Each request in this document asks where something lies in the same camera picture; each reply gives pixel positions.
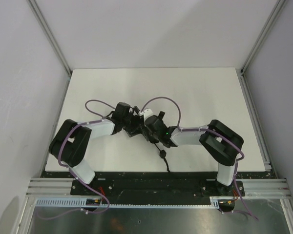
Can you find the black folding umbrella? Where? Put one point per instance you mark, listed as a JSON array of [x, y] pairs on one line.
[[162, 156]]

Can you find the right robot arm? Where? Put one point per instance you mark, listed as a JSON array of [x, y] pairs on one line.
[[221, 142]]

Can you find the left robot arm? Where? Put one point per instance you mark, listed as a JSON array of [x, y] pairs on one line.
[[70, 143]]

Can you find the right aluminium frame post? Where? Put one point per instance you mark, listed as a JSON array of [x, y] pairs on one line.
[[264, 33]]

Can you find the aluminium frame post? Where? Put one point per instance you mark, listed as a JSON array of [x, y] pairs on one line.
[[49, 35], [264, 33]]

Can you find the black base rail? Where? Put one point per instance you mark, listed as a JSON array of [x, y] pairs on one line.
[[171, 184]]

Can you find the left aluminium frame post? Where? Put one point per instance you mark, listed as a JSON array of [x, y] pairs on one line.
[[49, 35]]

